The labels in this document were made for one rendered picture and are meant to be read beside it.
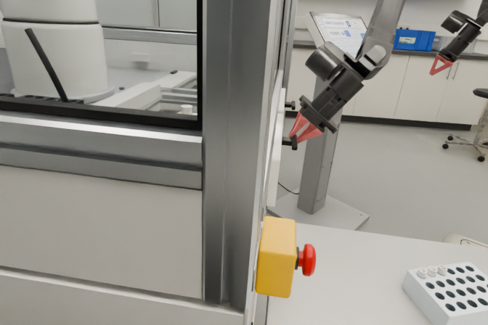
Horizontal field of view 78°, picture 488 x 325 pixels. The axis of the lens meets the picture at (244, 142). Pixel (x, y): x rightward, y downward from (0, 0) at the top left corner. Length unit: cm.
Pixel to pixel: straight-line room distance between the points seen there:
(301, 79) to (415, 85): 133
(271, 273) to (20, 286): 25
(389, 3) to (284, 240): 58
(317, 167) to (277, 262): 145
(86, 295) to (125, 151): 16
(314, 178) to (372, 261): 124
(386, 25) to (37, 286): 72
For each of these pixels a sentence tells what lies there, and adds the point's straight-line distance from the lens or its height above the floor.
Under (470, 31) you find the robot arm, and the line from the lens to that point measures 143.
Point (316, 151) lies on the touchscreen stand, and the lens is 177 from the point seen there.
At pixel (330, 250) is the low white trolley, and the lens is 63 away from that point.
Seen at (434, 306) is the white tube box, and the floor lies 79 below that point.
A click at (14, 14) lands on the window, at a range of 26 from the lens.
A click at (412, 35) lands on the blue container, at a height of 106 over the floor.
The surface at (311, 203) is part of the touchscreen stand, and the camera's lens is 193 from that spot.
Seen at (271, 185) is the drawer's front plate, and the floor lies 87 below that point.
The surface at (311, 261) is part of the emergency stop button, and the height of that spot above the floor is 89.
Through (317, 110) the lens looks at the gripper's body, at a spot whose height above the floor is 98.
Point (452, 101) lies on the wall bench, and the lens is 435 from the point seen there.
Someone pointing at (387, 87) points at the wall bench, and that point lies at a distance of 398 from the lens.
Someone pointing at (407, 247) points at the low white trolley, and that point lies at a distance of 70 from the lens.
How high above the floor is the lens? 116
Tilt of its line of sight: 23 degrees down
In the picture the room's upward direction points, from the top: 3 degrees clockwise
